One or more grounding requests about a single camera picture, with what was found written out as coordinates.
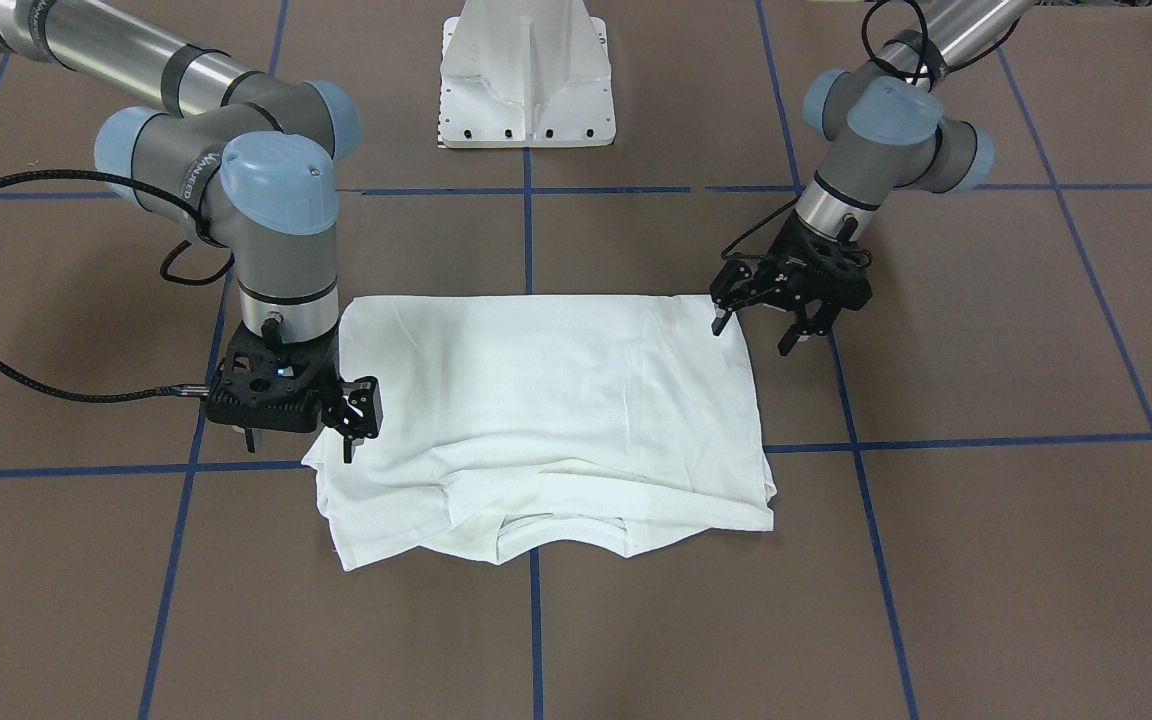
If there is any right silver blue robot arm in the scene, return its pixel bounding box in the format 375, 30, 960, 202
0, 1, 381, 462

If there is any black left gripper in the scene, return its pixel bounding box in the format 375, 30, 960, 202
708, 215, 873, 357

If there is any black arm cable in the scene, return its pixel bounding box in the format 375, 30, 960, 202
0, 170, 237, 404
721, 0, 1022, 266

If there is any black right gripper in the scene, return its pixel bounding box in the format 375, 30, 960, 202
204, 328, 382, 462

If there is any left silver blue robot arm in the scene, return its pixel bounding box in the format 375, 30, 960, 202
708, 1, 1030, 355

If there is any white long-sleeve printed shirt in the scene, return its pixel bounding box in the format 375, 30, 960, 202
303, 295, 776, 571

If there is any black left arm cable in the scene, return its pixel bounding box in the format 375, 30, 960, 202
721, 0, 1022, 266

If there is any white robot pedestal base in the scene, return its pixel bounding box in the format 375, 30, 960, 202
438, 1, 617, 149

